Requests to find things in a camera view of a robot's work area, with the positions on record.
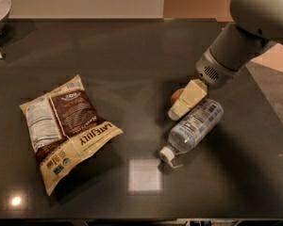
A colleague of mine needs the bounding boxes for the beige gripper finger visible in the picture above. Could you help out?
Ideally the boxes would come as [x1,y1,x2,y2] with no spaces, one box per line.
[168,79,208,121]

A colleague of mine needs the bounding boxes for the Late July chip bag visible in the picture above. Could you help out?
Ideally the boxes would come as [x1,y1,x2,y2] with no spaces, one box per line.
[20,75,122,194]

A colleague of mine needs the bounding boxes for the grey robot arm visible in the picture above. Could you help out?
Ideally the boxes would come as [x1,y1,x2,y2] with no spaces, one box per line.
[168,0,283,121]

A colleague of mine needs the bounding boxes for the blue plastic water bottle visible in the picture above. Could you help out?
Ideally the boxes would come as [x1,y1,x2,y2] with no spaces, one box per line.
[158,99,224,168]

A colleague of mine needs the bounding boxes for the orange fruit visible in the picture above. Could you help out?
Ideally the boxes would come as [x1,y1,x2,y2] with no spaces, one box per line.
[170,89,184,105]

